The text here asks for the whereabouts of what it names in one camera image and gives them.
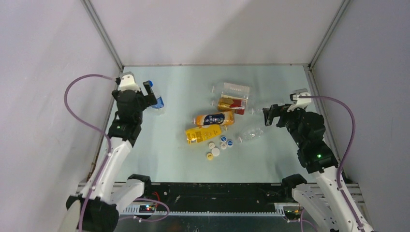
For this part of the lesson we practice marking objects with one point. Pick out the plain white cap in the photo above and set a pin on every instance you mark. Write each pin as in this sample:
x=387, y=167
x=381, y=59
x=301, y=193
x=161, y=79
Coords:
x=215, y=151

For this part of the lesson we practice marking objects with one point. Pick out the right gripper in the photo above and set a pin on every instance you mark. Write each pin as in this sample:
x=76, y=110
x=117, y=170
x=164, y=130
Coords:
x=275, y=110

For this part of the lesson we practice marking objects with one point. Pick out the clear bottle far back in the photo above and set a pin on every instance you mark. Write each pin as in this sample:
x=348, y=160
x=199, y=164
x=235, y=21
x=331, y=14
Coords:
x=226, y=88

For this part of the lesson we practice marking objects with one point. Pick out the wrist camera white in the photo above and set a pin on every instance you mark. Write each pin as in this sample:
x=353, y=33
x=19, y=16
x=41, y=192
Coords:
x=301, y=99
x=126, y=81

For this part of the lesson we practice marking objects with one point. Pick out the yellow label bottle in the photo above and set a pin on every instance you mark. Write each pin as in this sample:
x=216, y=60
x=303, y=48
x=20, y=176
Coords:
x=204, y=133

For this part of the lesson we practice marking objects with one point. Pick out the red gold label bottle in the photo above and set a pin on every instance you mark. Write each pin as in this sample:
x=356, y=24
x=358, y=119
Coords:
x=230, y=103

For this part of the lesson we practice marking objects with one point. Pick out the clear bottle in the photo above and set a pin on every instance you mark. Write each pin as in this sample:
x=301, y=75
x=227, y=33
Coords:
x=249, y=133
x=226, y=88
x=256, y=110

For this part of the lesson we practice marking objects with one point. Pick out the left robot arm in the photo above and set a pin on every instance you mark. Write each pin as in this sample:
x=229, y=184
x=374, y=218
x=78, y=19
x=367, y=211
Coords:
x=98, y=207

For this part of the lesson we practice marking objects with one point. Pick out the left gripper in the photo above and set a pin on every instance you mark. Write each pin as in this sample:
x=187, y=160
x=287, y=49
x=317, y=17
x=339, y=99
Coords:
x=151, y=100

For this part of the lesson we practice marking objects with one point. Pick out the crushed blue label bottle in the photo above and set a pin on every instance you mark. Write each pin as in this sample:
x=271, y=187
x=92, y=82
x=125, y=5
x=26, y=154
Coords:
x=159, y=107

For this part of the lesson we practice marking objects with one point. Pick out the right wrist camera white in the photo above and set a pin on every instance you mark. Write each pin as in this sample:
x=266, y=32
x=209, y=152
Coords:
x=301, y=99

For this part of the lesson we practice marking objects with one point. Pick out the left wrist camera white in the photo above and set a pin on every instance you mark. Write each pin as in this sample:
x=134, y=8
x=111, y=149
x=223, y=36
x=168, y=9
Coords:
x=126, y=81

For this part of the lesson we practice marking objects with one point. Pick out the orange navy label bottle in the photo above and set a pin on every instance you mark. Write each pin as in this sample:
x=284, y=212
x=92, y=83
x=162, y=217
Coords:
x=220, y=118

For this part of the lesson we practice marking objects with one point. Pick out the clear bottle lower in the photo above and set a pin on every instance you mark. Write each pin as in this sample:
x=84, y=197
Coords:
x=249, y=133

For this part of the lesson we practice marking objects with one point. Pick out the clear bottle upper right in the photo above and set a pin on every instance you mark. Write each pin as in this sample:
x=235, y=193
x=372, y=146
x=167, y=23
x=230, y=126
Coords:
x=256, y=110

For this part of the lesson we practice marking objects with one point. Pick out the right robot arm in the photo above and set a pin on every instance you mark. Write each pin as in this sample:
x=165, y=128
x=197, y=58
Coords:
x=337, y=212

